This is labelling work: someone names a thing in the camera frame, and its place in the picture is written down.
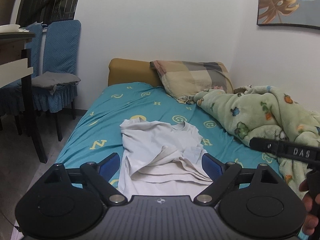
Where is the white t-shirt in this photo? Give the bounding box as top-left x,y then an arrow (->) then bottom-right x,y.
118,118 -> 212,198

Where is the person's right hand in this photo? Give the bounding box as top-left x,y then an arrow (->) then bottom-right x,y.
299,180 -> 320,236

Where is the teal patterned bed sheet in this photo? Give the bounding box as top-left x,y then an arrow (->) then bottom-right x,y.
57,82 -> 279,190

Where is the green cartoon fleece blanket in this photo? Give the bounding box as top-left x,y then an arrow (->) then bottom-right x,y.
194,85 -> 320,196

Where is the blue covered chair near bed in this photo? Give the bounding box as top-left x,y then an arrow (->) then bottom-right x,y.
32,20 -> 81,141

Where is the plaid beige pillow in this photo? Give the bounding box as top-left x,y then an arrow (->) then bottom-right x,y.
150,60 -> 233,104

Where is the mustard yellow headboard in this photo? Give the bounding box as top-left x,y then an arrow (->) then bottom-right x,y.
108,58 -> 162,87

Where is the grey seat cushion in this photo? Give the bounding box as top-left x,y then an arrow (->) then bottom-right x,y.
31,72 -> 81,95

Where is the blue covered chair behind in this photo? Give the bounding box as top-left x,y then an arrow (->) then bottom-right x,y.
0,23 -> 43,136

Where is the black and white table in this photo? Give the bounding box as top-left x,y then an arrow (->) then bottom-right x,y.
1,32 -> 48,164

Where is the white plate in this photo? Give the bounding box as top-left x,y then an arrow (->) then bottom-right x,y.
0,24 -> 20,33

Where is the dark barred window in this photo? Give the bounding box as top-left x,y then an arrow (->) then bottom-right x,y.
15,0 -> 78,27

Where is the black cable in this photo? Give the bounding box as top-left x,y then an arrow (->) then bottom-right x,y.
0,208 -> 22,230

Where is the gold leaf wall picture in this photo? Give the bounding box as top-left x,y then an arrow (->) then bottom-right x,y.
257,0 -> 319,29

